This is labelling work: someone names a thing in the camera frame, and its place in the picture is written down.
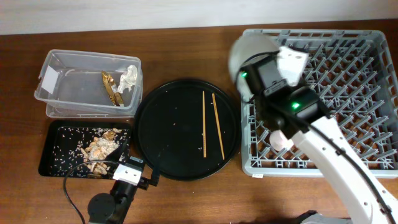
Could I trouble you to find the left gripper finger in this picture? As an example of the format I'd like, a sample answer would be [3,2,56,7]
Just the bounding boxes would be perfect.
[105,141,128,162]
[149,152,161,187]

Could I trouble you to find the wooden chopstick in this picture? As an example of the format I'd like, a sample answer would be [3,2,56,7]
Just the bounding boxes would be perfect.
[211,93,225,160]
[202,90,206,158]

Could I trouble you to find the pink cup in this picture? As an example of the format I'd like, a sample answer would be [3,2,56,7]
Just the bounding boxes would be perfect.
[269,130,294,151]

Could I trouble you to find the grey plate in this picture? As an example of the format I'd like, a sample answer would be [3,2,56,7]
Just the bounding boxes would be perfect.
[228,33,279,100]

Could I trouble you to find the white napkin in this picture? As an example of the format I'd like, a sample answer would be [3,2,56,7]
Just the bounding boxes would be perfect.
[118,65,138,93]

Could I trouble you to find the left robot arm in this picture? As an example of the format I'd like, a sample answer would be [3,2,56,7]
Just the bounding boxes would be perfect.
[87,143,161,224]

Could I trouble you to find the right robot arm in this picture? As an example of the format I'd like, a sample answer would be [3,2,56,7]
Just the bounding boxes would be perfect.
[233,54,397,223]

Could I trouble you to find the grey dishwasher rack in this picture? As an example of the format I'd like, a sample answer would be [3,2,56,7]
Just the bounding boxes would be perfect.
[241,29,397,179]

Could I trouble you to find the rice and shell scraps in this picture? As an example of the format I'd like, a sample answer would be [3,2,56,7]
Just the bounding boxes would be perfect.
[48,126,130,176]

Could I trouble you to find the black rectangular tray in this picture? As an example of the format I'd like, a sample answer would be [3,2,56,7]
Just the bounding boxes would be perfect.
[38,120,132,177]

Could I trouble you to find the black round tray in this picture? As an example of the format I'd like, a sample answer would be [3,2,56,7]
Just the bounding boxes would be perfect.
[134,79,241,181]

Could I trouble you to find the clear plastic bin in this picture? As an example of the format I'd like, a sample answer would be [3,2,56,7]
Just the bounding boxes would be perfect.
[34,49,143,118]

